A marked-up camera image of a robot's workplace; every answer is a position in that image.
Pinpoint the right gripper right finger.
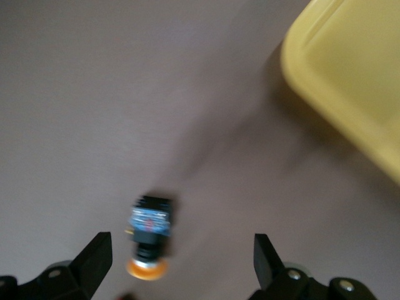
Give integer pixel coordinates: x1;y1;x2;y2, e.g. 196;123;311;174
249;232;376;300

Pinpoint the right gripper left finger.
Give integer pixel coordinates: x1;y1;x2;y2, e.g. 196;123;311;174
0;231;113;300

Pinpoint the yellow push button switch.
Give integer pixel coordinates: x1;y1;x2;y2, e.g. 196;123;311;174
124;193;182;281

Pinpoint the yellow plastic tray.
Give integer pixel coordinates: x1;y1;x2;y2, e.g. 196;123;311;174
280;0;400;188

